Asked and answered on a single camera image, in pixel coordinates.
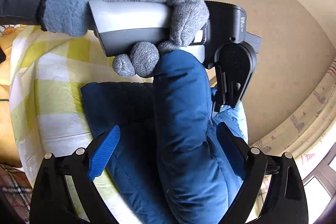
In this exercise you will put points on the dark framed window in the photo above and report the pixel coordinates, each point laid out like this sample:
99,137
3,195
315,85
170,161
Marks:
319,188

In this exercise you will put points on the yellow checkered bed quilt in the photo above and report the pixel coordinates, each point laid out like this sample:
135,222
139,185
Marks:
63,94

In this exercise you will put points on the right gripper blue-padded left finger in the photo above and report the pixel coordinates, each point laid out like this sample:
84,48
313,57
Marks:
51,201

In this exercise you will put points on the patterned cream curtain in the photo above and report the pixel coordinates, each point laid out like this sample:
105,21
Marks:
309,132

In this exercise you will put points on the yellow cartoon bed sheet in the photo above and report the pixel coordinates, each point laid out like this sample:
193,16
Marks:
9,151

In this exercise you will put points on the blue puffer down jacket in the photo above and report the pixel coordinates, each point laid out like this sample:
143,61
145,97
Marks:
174,162

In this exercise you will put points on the grey gloved left hand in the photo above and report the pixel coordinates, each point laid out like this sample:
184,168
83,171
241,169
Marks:
188,17

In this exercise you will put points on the plaid brown blanket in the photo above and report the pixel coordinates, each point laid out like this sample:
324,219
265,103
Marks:
16,193

